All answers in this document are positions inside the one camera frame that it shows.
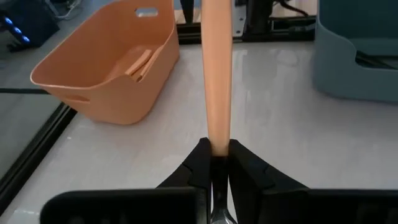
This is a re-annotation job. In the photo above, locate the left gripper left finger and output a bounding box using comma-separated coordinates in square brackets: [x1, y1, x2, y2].
[40, 136, 213, 224]

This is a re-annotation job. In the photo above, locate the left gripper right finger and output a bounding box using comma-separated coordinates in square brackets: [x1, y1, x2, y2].
[228, 138, 398, 224]

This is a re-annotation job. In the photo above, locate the orange plastic bin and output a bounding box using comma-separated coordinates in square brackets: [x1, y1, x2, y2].
[30, 0, 180, 125]

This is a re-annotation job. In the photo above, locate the blue-grey plastic bin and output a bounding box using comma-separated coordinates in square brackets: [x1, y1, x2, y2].
[312, 0, 398, 103]

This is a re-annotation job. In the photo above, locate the black electronic device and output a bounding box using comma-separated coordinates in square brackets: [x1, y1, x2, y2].
[0, 0, 60, 53]

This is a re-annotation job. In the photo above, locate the black aluminium table frame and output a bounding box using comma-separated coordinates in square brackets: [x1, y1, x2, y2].
[0, 15, 317, 215]

